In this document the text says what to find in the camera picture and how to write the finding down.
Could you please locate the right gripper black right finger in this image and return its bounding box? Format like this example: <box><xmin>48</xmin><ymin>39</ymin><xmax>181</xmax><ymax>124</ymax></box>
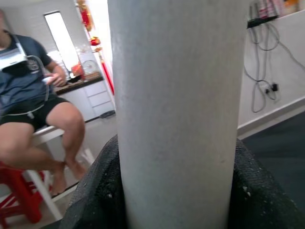
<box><xmin>228</xmin><ymin>138</ymin><xmax>305</xmax><ymax>229</ymax></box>

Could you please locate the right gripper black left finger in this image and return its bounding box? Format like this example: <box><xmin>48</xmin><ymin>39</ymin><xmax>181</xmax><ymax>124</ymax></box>
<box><xmin>59</xmin><ymin>135</ymin><xmax>129</xmax><ymax>229</ymax></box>

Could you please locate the white plastic table leg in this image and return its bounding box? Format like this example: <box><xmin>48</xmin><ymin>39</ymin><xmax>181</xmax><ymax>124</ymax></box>
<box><xmin>107</xmin><ymin>0</ymin><xmax>250</xmax><ymax>229</ymax></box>

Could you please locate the white wooden stool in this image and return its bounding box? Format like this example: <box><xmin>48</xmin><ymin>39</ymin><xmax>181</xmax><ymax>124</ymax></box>
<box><xmin>22</xmin><ymin>125</ymin><xmax>96</xmax><ymax>221</ymax></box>

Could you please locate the red plastic stool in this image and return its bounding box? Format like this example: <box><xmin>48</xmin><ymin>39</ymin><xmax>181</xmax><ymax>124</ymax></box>
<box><xmin>0</xmin><ymin>161</ymin><xmax>52</xmax><ymax>229</ymax></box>

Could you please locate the white cabinet dark countertop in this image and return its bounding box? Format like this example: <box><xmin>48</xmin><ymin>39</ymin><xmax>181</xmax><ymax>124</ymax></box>
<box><xmin>53</xmin><ymin>73</ymin><xmax>117</xmax><ymax>122</ymax></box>

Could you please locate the seated person dark shirt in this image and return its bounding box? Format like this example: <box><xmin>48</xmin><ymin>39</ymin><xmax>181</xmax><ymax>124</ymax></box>
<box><xmin>0</xmin><ymin>9</ymin><xmax>88</xmax><ymax>198</ymax></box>

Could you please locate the red hanging tassel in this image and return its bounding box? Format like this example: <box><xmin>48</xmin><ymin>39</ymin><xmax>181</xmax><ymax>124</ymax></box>
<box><xmin>90</xmin><ymin>35</ymin><xmax>115</xmax><ymax>95</ymax></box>

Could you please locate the tall narrow window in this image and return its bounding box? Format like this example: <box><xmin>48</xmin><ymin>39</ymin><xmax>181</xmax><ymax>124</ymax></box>
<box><xmin>44</xmin><ymin>10</ymin><xmax>81</xmax><ymax>79</ymax></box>

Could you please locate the white grey headset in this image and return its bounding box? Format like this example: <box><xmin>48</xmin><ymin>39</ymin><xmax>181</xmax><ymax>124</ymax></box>
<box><xmin>0</xmin><ymin>46</ymin><xmax>28</xmax><ymax>73</ymax></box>

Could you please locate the black device on ledge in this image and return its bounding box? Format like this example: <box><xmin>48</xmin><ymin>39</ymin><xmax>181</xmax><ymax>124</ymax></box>
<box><xmin>247</xmin><ymin>15</ymin><xmax>279</xmax><ymax>29</ymax></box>

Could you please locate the red hanging knot ornament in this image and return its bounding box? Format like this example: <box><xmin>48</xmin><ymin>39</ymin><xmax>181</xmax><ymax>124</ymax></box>
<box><xmin>76</xmin><ymin>0</ymin><xmax>95</xmax><ymax>31</ymax></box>

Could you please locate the wall power cable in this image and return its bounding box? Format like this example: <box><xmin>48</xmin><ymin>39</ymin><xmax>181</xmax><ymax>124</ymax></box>
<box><xmin>243</xmin><ymin>22</ymin><xmax>305</xmax><ymax>113</ymax></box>

